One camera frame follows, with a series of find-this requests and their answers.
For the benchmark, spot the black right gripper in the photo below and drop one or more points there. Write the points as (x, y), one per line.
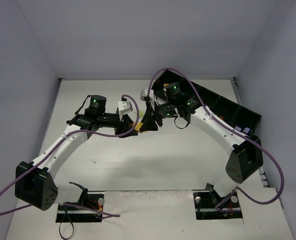
(153, 116)

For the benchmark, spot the black compartment sorting tray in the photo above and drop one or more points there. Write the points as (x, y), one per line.
(233, 113)

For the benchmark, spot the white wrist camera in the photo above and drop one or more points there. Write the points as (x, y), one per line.
(147, 96)
(124, 107)

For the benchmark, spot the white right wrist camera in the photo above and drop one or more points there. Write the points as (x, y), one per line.
(147, 96)

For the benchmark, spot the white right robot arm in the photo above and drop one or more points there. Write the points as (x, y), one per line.
(243, 151)

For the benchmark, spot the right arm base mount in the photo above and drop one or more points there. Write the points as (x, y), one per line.
(209, 206)

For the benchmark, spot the green yellow brown lego stack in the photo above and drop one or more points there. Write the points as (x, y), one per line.
(137, 127)

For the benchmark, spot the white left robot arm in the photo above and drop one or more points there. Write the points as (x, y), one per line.
(35, 180)

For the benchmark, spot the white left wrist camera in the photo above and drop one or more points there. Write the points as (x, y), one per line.
(124, 107)

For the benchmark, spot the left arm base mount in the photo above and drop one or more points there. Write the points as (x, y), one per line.
(70, 214)

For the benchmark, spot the lavender lego in tray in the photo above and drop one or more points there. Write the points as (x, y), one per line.
(246, 130)

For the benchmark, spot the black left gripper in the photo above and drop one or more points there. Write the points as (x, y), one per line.
(122, 124)

